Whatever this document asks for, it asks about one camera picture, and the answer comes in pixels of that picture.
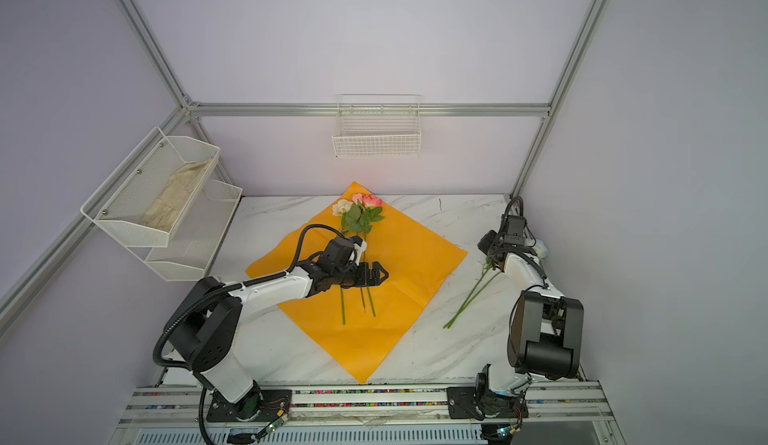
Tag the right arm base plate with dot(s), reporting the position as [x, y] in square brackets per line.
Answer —
[486, 403]

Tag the white fake rose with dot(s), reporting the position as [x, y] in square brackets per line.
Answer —
[474, 295]

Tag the lower white mesh shelf basket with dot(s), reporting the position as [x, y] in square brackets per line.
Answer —
[194, 246]

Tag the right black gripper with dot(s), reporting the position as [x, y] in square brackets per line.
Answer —
[484, 242]

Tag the aluminium rail front frame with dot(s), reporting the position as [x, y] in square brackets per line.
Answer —
[551, 412]

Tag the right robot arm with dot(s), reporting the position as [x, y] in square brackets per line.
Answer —
[545, 326]

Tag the white mesh shelf basket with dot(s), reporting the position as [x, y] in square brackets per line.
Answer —
[194, 246]
[118, 205]

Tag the upper white mesh shelf basket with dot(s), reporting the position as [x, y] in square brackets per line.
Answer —
[118, 205]

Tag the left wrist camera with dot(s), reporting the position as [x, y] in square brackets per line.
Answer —
[359, 246]

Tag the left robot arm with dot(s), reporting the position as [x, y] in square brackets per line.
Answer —
[201, 333]

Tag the pink fake rose spray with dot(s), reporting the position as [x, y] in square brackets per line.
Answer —
[365, 212]

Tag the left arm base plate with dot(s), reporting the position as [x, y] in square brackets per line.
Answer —
[249, 409]

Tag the cream fake rose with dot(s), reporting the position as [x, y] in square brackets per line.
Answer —
[340, 210]

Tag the beige cloth in basket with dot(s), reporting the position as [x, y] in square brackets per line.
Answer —
[166, 209]

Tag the orange wrapping paper sheet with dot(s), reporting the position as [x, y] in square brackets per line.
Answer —
[344, 335]

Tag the white wire wall basket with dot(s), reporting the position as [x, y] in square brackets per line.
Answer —
[377, 125]

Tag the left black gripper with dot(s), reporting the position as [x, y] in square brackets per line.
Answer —
[365, 280]

